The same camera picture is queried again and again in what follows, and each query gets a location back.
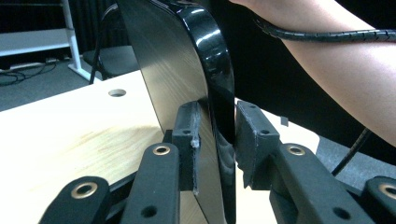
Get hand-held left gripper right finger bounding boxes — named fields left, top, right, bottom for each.
left=234, top=99, right=376, bottom=224

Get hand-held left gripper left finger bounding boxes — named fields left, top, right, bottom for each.
left=120, top=100, right=202, bottom=224

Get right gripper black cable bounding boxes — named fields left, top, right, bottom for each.
left=251, top=13, right=396, bottom=177

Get black cables under stand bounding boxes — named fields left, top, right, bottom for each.
left=0, top=60, right=59, bottom=88

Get panda picture board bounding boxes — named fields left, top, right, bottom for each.
left=116, top=0, right=238, bottom=224

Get white metal stand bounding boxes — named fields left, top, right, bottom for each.
left=0, top=0, right=103, bottom=84

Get black folding chair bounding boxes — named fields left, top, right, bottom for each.
left=82, top=2, right=141, bottom=86

